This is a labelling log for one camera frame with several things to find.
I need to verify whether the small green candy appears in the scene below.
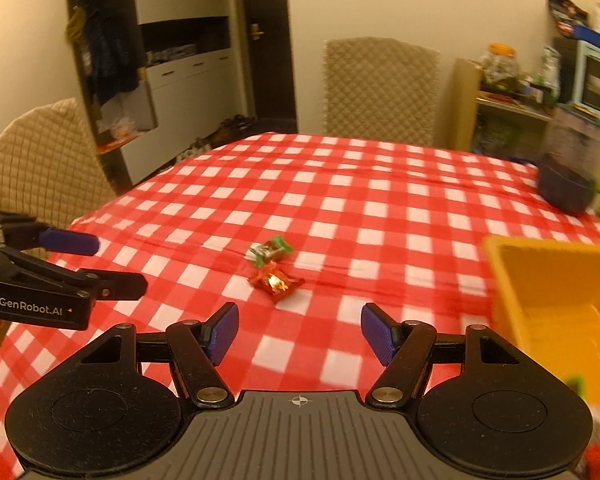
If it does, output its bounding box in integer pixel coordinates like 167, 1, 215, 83
245, 236, 293, 267

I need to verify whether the red checkered tablecloth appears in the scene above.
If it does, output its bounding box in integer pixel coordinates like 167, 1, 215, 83
0, 132, 600, 480

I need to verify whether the white drawer cabinet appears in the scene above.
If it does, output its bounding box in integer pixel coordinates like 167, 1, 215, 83
139, 16, 237, 171

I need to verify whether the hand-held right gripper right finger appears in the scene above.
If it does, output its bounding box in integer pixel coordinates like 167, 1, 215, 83
360, 303, 524, 409

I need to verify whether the dark wooden door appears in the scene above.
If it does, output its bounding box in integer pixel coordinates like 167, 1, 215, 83
232, 0, 299, 126

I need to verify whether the yellow plastic basket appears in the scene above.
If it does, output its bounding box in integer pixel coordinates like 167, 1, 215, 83
482, 235, 600, 413

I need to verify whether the dark printed box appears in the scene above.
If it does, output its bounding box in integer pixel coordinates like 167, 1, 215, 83
547, 0, 592, 39

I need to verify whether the dark open coat rack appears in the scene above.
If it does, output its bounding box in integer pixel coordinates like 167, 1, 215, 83
65, 0, 159, 196

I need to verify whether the candy jar with orange lid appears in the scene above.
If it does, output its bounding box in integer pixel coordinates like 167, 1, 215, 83
481, 42, 518, 88

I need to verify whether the beige quilted chair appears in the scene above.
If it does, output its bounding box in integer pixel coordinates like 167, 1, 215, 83
322, 37, 441, 147
0, 97, 117, 261

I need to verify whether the green plastic bag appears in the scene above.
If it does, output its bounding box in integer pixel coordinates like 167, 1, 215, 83
540, 45, 562, 92

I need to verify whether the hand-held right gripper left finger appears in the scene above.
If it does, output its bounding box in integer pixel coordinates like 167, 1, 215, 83
80, 302, 241, 409

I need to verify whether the row of shoes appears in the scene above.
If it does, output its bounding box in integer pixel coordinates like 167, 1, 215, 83
175, 114, 257, 162

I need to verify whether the light wooden side shelf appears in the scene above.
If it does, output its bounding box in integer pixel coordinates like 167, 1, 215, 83
452, 57, 556, 163

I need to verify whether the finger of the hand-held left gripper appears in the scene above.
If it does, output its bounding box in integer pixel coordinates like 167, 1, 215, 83
0, 208, 101, 257
0, 242, 149, 303

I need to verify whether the dark blue hanging jacket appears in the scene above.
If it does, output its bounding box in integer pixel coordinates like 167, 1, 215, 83
77, 5, 147, 107

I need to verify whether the shiny red candy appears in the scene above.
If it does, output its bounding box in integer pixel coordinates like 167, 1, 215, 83
247, 265, 306, 304

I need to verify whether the dark glass jar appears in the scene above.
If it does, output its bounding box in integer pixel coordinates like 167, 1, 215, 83
537, 107, 600, 217

